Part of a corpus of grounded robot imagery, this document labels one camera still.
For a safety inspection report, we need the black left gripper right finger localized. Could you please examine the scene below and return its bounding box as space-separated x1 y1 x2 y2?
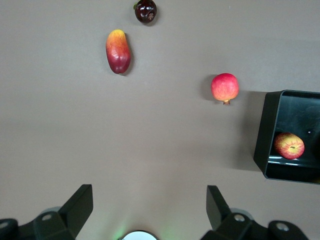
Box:
199 185 308 240

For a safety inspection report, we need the brown table cover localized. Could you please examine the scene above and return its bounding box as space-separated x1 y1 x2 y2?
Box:
0 0 320 240

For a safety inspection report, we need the dark purple mangosteen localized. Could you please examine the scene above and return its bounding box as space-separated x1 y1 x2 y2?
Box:
133 0 158 26

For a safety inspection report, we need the black plastic box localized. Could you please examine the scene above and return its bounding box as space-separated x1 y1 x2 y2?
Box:
253 89 320 186

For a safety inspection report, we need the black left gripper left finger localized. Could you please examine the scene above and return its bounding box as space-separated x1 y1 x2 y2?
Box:
0 184 94 240

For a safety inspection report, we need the orange red peach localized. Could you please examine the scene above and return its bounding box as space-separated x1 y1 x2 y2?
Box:
105 29 132 76

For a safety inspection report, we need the red yellow striped apple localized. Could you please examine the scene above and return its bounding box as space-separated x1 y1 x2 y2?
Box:
272 132 306 160

